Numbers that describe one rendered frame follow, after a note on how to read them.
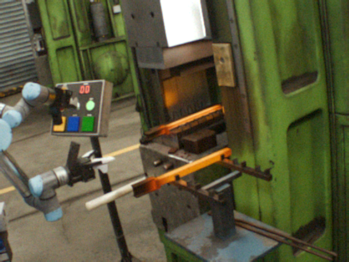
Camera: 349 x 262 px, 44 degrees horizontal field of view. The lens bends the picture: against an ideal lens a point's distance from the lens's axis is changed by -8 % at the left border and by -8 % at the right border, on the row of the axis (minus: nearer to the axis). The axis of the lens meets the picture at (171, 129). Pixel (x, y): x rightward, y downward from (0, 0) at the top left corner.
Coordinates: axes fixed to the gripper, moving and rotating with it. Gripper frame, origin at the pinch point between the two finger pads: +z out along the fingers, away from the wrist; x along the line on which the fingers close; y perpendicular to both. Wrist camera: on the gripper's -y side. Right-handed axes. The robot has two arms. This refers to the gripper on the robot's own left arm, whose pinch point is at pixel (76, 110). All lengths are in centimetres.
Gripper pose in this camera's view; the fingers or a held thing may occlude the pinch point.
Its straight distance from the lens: 223.4
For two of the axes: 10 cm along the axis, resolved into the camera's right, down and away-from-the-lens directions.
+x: -8.8, 0.0, 4.8
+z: 4.7, 1.6, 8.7
